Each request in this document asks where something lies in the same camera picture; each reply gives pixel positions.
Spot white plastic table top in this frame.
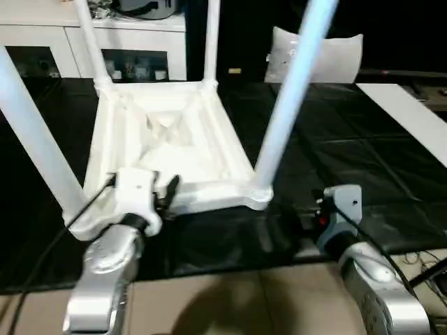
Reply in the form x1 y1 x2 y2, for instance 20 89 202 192
62 80 274 241

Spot black metal table leg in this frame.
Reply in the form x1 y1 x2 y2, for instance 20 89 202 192
408 261 447 287

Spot white flat board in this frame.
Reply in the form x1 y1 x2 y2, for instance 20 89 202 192
355 82 447 165

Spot white pillow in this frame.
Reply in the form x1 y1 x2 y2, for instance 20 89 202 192
264 26 364 84

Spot black box with gold label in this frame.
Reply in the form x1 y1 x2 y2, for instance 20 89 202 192
184 0 280 84

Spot grey round pot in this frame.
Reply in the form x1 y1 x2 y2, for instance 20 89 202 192
117 0 182 19

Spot white glass-door cabinet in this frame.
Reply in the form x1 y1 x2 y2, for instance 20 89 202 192
0 0 188 80

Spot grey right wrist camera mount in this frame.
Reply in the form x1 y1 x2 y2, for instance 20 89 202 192
316 184 363 251

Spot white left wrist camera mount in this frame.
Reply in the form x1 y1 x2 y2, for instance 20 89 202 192
113 167 163 238

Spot grey floor cables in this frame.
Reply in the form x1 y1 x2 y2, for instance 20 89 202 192
404 249 447 315

